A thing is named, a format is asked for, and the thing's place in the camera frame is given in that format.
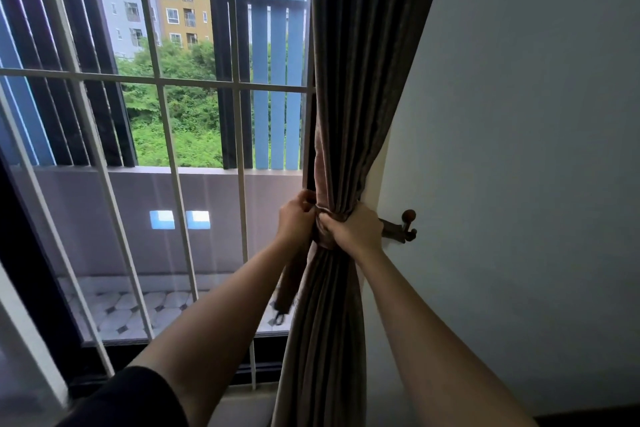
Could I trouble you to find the person's left hand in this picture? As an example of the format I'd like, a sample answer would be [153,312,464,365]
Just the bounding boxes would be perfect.
[274,189,319,248]

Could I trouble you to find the person's right hand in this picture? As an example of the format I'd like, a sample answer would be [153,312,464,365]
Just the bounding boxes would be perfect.
[317,201,385,260]

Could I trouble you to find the brown curtain tieback strap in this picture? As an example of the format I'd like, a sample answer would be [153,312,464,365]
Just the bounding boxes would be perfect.
[273,203,409,326]

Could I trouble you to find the brown curtain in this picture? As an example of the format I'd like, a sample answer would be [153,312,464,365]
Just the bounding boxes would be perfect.
[272,0,451,427]

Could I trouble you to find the person's left forearm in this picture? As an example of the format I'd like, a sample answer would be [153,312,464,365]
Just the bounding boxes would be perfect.
[129,236,307,427]

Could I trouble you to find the person's right forearm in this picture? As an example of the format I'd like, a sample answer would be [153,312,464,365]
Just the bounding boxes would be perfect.
[357,246,539,427]

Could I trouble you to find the person's black sleeve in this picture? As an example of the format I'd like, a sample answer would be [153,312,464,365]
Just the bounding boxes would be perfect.
[57,366,189,427]

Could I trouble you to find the white window trim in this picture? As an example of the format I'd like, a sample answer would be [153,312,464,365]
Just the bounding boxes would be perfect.
[359,133,392,427]

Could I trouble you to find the green trees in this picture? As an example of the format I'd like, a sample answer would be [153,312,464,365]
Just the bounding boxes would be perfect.
[115,39,306,169]

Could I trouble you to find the row of balcony slats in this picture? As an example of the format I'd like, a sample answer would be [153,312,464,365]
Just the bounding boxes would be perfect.
[0,0,312,171]

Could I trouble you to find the grey apartment building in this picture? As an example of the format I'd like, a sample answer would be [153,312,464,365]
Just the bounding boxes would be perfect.
[92,0,162,60]

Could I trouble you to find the brown wall hook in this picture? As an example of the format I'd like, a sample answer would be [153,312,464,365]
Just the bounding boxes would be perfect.
[399,209,419,244]

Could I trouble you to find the black window frame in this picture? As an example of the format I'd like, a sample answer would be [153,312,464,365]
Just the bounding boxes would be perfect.
[0,16,319,392]

